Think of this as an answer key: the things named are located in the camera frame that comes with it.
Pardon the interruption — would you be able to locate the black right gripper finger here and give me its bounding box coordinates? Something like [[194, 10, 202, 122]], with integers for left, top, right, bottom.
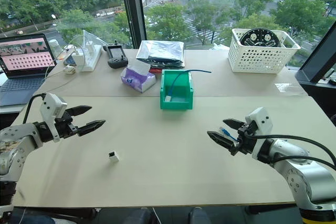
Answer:
[[223, 119, 245, 130], [206, 131, 237, 153]]

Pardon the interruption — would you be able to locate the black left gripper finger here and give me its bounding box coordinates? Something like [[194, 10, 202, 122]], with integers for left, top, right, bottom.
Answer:
[[77, 119, 107, 137], [68, 105, 93, 117]]

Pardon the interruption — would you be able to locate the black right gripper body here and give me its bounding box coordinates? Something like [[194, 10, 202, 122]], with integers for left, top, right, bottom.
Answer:
[[230, 122, 259, 156]]

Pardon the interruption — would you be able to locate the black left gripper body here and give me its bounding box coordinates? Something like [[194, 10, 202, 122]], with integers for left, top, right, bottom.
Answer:
[[54, 110, 80, 139]]

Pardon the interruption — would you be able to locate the small white cube connector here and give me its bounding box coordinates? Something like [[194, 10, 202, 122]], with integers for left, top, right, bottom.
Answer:
[[108, 150, 121, 163]]

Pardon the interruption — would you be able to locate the white power strip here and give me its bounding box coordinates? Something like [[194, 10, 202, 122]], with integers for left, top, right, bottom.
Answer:
[[78, 44, 103, 72]]

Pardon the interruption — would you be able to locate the black handheld remote controller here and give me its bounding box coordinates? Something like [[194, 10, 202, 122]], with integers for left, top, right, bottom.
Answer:
[[106, 39, 130, 69]]

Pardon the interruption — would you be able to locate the purple tissue pack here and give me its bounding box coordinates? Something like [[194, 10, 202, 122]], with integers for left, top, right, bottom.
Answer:
[[120, 59, 157, 94]]

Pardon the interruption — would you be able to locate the clear plastic bottle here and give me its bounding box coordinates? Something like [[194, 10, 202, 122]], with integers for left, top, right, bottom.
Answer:
[[49, 39, 65, 62]]

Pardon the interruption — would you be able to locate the white perforated plastic basket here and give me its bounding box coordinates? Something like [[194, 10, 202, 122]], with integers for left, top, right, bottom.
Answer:
[[227, 28, 302, 74]]

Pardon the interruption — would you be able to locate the open laptop computer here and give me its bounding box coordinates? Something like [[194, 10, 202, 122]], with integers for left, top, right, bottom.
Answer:
[[0, 33, 57, 108]]

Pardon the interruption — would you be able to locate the green plastic bin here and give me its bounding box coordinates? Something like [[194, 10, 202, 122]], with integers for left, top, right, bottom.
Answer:
[[159, 69, 195, 111]]

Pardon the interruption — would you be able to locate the black round circuit disc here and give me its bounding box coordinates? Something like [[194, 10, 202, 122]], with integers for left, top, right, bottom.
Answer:
[[239, 27, 282, 49]]

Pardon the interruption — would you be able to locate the silver foil bag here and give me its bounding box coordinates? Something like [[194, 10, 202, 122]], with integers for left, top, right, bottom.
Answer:
[[135, 40, 186, 69]]

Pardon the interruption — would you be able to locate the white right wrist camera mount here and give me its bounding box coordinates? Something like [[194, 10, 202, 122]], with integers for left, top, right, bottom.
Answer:
[[244, 106, 272, 141]]

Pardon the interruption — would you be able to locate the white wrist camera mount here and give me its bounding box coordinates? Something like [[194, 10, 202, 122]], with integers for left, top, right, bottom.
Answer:
[[39, 92, 68, 143], [244, 106, 272, 141]]

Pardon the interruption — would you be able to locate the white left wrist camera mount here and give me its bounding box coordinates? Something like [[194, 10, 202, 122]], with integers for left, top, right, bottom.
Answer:
[[39, 92, 68, 143]]

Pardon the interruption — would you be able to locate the thin white cable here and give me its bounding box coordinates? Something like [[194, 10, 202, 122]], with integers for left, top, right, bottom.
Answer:
[[44, 45, 88, 89]]

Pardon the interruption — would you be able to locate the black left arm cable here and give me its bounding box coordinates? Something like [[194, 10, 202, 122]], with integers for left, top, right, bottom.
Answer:
[[23, 93, 44, 125]]

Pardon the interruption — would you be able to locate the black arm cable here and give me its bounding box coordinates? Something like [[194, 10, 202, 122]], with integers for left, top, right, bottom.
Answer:
[[23, 93, 44, 125], [245, 132, 336, 170]]

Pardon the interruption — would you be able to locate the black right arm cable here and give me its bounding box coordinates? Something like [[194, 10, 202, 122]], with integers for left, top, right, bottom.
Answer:
[[245, 132, 336, 170]]

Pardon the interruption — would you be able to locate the dark slanted frame beam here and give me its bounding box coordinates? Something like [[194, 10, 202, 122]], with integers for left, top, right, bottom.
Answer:
[[295, 21, 336, 121]]

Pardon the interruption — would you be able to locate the black window frame post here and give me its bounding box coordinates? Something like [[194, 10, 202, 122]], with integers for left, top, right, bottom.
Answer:
[[119, 0, 148, 50]]

